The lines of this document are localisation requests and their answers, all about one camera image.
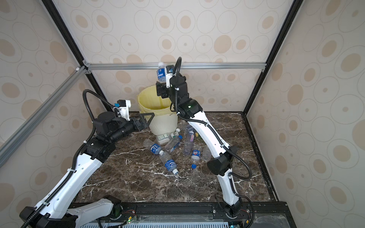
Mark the pocari bottle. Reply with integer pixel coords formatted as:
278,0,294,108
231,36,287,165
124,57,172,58
157,62,166,83
159,150,179,175

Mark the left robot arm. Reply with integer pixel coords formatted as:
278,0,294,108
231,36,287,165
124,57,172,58
20,89,155,228

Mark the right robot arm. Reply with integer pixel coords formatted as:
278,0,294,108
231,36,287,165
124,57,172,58
156,57,252,218

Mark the white plastic waste bin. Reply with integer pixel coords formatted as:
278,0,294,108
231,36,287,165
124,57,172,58
149,114,178,136

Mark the yellow bin liner bag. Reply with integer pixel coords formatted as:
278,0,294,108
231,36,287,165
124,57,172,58
137,86,177,117

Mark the clear bottle blue label upper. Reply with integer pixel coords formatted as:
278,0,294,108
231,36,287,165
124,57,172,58
143,139,162,155

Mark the clear bottle blue cap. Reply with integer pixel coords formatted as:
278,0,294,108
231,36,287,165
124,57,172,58
164,135,183,153

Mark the soda water bottle blue cap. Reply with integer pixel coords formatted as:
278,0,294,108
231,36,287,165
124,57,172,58
185,124,197,134

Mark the clear bottle purple label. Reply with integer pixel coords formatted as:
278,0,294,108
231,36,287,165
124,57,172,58
183,130,195,156

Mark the Pepsi bottle blue cap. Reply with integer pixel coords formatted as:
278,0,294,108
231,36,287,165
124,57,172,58
191,145,202,169

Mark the clear bottle pale green cap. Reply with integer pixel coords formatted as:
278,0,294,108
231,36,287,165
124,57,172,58
201,146,212,162

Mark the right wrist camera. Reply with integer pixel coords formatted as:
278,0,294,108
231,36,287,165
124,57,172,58
165,65,174,88

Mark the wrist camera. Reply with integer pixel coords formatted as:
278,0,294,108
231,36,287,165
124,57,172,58
113,100,131,121
165,65,174,88

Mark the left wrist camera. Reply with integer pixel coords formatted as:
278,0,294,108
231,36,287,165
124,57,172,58
113,100,131,121

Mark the horizontal aluminium rail back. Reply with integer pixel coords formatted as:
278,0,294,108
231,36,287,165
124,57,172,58
83,59,267,75

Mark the black frame post left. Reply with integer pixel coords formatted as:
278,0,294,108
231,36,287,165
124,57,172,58
41,0,106,100

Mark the black frame post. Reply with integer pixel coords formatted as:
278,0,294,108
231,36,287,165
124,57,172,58
243,0,303,116
41,0,106,100

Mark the aluminium rail left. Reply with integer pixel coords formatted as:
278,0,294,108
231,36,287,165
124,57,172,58
1,66,86,166

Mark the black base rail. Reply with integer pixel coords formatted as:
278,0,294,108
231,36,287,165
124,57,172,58
68,201,297,228

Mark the black frame post right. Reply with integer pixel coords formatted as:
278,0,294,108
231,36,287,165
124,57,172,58
243,0,303,116

